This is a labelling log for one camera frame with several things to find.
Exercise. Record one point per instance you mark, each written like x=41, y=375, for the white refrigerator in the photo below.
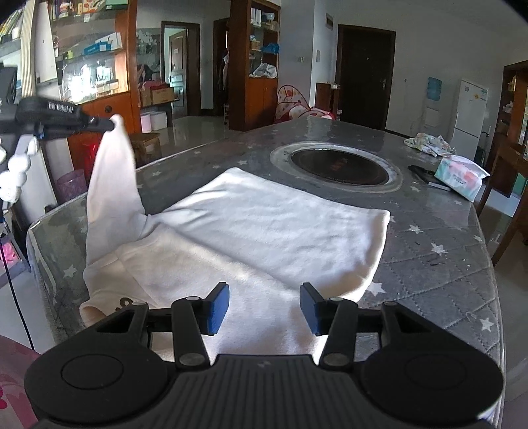
x=468, y=119

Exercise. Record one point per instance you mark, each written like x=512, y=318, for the white tall board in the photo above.
x=44, y=49

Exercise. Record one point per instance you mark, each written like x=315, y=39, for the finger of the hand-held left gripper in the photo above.
x=88, y=124

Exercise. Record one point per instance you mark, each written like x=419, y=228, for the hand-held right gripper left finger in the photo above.
x=218, y=307

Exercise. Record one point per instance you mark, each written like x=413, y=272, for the white storage box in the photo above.
x=153, y=121

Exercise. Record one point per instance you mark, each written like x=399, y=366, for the cardboard box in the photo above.
x=163, y=95

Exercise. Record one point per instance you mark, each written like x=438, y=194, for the pink printed folding tent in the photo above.
x=291, y=105

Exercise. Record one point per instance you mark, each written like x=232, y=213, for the wooden chair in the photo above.
x=505, y=185

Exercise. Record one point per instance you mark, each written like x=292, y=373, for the tall wooden shelf unit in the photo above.
x=262, y=103

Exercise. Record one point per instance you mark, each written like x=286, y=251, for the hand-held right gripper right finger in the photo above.
x=310, y=309

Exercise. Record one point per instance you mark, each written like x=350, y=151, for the water dispenser with blue bottle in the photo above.
x=434, y=101

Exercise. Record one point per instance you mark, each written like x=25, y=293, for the black remote control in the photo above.
x=425, y=175

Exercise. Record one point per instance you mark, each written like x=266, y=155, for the red box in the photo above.
x=84, y=159

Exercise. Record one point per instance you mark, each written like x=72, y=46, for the wooden side cabinet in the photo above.
x=515, y=107

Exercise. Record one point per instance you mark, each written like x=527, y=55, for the wooden glass display cabinet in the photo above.
x=119, y=53

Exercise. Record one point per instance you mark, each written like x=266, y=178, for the purple waste bin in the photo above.
x=72, y=187

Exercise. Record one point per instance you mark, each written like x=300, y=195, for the pink floral cloth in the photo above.
x=16, y=383

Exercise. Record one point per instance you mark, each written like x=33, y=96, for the dark wooden door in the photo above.
x=363, y=78

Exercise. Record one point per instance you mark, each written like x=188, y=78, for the pastel tissue pack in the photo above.
x=460, y=177

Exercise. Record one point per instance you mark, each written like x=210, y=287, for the crumpled light printed cloth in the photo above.
x=429, y=143

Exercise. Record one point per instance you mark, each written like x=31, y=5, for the brown interior door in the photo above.
x=180, y=70

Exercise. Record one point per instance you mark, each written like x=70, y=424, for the white garment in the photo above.
x=255, y=222

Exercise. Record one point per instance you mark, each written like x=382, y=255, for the round black built-in hob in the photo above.
x=340, y=166

